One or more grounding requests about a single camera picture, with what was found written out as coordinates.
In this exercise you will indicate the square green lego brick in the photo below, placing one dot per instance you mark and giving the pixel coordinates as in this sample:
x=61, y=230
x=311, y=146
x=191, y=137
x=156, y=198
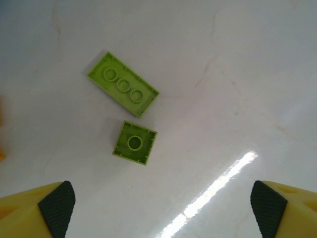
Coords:
x=123, y=148

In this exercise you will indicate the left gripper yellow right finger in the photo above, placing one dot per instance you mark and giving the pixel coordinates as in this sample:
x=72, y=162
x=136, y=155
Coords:
x=294, y=213

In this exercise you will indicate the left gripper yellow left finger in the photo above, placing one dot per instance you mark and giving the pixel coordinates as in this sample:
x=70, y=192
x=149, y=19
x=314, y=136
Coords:
x=22, y=215

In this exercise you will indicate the long green lego brick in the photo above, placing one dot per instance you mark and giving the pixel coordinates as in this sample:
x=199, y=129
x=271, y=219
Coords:
x=122, y=84

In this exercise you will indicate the orange lego brick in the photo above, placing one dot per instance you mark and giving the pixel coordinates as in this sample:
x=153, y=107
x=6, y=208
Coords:
x=1, y=129

